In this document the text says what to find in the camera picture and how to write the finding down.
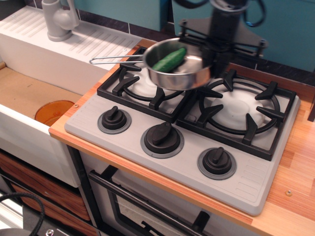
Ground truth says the green toy pickle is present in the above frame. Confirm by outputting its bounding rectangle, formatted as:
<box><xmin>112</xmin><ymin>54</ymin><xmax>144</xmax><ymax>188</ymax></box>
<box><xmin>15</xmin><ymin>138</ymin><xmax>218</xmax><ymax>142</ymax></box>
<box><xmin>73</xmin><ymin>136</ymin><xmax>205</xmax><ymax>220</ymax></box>
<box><xmin>152</xmin><ymin>48</ymin><xmax>187</xmax><ymax>73</ymax></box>

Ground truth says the black burner grate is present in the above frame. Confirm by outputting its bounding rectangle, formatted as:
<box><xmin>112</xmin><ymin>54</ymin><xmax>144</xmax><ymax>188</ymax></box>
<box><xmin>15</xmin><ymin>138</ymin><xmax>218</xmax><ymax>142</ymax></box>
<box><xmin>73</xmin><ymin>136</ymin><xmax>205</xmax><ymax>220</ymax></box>
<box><xmin>176</xmin><ymin>69</ymin><xmax>297</xmax><ymax>161</ymax></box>
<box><xmin>96</xmin><ymin>46</ymin><xmax>211</xmax><ymax>124</ymax></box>

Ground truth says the upper wooden drawer front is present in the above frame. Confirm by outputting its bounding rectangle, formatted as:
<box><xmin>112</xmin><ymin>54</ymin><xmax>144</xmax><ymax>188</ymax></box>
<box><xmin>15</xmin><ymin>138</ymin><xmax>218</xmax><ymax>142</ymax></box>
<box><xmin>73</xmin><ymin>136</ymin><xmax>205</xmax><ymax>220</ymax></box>
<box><xmin>0</xmin><ymin>152</ymin><xmax>84</xmax><ymax>207</ymax></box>

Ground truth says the small stainless steel pan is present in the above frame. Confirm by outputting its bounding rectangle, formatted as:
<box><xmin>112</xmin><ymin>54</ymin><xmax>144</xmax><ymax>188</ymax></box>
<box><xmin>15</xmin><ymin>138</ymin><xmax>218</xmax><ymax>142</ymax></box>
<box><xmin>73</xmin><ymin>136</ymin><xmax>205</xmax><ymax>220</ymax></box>
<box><xmin>89</xmin><ymin>38</ymin><xmax>212</xmax><ymax>90</ymax></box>

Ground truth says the black oven door handle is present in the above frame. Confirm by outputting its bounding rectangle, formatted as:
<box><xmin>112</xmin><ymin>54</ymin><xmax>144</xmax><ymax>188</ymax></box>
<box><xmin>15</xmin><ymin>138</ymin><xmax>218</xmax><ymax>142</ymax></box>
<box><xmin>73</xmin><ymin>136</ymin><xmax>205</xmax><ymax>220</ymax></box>
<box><xmin>89</xmin><ymin>166</ymin><xmax>210</xmax><ymax>236</ymax></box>

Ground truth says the orange plastic sink drain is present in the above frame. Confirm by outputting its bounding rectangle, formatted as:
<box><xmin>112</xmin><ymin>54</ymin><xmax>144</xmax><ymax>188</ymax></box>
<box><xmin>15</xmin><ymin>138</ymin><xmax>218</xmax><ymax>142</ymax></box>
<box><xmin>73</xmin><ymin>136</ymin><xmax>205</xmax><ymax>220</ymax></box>
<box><xmin>34</xmin><ymin>100</ymin><xmax>74</xmax><ymax>126</ymax></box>

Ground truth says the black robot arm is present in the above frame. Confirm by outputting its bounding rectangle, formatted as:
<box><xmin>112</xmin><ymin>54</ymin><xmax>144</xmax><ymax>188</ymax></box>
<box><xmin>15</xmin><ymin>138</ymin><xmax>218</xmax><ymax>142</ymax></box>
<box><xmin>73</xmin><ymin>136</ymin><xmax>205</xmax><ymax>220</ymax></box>
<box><xmin>179</xmin><ymin>0</ymin><xmax>268</xmax><ymax>78</ymax></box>

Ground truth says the black middle stove knob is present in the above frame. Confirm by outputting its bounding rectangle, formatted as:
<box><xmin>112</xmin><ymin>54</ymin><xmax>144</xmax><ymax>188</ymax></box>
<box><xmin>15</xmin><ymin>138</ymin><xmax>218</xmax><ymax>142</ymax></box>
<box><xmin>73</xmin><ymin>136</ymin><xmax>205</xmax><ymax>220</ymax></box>
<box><xmin>140</xmin><ymin>122</ymin><xmax>185</xmax><ymax>159</ymax></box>

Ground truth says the toy oven door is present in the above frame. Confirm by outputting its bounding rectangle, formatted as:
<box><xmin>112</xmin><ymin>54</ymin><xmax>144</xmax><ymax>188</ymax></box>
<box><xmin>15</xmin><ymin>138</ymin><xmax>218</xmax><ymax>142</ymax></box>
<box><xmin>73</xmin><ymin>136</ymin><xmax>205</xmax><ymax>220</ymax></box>
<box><xmin>81</xmin><ymin>153</ymin><xmax>256</xmax><ymax>236</ymax></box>

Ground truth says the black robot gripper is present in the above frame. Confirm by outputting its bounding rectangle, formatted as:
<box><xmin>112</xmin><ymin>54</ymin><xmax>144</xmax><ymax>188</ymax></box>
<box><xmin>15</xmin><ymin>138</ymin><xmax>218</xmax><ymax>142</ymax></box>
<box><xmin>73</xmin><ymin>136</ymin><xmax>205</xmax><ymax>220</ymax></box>
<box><xmin>179</xmin><ymin>17</ymin><xmax>267</xmax><ymax>79</ymax></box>

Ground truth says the teal wall cabinet left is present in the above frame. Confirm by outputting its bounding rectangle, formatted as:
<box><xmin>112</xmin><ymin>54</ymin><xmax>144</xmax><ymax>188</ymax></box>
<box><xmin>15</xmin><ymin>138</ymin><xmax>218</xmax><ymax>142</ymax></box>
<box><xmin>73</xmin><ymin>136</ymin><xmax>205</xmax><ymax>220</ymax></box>
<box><xmin>75</xmin><ymin>0</ymin><xmax>169</xmax><ymax>31</ymax></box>

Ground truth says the black right stove knob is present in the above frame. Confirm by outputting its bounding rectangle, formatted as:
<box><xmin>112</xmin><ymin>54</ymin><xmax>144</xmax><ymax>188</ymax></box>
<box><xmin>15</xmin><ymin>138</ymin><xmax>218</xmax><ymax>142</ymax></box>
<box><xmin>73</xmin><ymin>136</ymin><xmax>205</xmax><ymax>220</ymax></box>
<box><xmin>197</xmin><ymin>147</ymin><xmax>237</xmax><ymax>180</ymax></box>

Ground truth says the black left burner grate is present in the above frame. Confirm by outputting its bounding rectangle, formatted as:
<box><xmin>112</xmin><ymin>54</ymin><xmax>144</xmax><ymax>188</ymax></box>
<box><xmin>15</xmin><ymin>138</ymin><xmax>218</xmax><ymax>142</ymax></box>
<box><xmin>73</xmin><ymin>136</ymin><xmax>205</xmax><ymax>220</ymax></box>
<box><xmin>96</xmin><ymin>46</ymin><xmax>211</xmax><ymax>124</ymax></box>

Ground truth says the black braided cable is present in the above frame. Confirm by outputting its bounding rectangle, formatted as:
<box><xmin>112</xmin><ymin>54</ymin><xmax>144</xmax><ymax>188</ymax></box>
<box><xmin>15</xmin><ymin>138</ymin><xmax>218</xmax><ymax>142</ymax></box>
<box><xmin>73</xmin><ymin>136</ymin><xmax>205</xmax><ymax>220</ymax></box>
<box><xmin>0</xmin><ymin>192</ymin><xmax>45</xmax><ymax>234</ymax></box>

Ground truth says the black right burner grate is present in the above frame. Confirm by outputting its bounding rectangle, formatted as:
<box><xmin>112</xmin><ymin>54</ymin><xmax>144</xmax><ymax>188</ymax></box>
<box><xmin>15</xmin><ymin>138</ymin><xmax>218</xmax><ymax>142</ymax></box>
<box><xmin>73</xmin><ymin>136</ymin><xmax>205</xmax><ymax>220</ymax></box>
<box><xmin>176</xmin><ymin>69</ymin><xmax>297</xmax><ymax>161</ymax></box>

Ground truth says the black left stove knob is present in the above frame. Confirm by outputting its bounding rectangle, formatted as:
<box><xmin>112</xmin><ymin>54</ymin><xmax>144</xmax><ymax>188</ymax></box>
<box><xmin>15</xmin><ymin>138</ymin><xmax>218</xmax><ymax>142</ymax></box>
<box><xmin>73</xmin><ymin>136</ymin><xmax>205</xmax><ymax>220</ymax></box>
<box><xmin>97</xmin><ymin>106</ymin><xmax>132</xmax><ymax>135</ymax></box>

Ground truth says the black stove knob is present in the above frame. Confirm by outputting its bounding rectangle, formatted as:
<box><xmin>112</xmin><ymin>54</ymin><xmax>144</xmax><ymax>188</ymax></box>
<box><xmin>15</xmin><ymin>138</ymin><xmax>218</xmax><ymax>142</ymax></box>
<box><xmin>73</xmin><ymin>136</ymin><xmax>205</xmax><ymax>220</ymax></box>
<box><xmin>140</xmin><ymin>122</ymin><xmax>185</xmax><ymax>159</ymax></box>
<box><xmin>97</xmin><ymin>106</ymin><xmax>132</xmax><ymax>135</ymax></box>
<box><xmin>197</xmin><ymin>147</ymin><xmax>237</xmax><ymax>180</ymax></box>

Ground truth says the grey toy faucet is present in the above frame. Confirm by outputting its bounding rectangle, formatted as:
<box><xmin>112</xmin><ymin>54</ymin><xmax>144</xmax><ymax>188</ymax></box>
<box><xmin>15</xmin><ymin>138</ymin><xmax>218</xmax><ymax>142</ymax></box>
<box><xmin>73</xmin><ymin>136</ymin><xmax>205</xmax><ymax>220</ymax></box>
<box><xmin>42</xmin><ymin>0</ymin><xmax>79</xmax><ymax>42</ymax></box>

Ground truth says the white toy sink unit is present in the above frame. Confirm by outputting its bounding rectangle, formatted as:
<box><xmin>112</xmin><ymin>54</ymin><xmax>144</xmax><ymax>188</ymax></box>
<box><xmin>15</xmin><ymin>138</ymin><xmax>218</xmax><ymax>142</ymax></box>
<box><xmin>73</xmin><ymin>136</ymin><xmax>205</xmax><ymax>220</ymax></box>
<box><xmin>0</xmin><ymin>6</ymin><xmax>140</xmax><ymax>187</ymax></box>

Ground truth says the lower wooden drawer front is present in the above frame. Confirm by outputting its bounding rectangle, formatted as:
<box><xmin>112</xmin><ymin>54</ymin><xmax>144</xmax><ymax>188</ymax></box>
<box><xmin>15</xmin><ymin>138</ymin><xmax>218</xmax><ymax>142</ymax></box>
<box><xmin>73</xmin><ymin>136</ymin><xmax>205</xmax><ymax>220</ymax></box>
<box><xmin>11</xmin><ymin>182</ymin><xmax>97</xmax><ymax>236</ymax></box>

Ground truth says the wooden drawer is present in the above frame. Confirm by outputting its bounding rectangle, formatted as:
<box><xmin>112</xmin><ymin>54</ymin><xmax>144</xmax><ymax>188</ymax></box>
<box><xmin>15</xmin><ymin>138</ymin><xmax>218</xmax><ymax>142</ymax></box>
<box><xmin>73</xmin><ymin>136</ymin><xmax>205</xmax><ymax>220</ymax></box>
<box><xmin>11</xmin><ymin>182</ymin><xmax>97</xmax><ymax>236</ymax></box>
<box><xmin>0</xmin><ymin>152</ymin><xmax>84</xmax><ymax>207</ymax></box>

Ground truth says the grey toy stove top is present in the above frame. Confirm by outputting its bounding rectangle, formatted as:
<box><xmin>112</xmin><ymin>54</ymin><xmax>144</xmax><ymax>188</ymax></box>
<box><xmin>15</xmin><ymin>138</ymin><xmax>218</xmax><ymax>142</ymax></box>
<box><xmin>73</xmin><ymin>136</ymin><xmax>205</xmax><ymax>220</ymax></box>
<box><xmin>64</xmin><ymin>45</ymin><xmax>301</xmax><ymax>217</ymax></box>

